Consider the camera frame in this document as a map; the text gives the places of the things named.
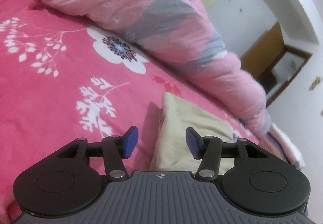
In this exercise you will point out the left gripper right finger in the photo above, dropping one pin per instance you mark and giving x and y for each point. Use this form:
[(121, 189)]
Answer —
[(210, 150)]

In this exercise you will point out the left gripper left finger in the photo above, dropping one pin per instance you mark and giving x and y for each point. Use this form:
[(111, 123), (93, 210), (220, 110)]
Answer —
[(113, 149)]

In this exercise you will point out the beige trousers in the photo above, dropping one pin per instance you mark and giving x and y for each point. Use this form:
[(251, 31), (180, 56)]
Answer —
[(171, 152)]

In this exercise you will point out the pink floral bed sheet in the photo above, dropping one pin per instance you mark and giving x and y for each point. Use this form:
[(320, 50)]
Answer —
[(55, 87)]

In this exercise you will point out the brown wooden door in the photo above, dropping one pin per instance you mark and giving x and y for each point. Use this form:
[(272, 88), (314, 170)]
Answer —
[(259, 58)]

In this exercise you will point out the pink grey rolled quilt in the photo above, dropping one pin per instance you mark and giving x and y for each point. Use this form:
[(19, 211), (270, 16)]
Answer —
[(185, 40)]

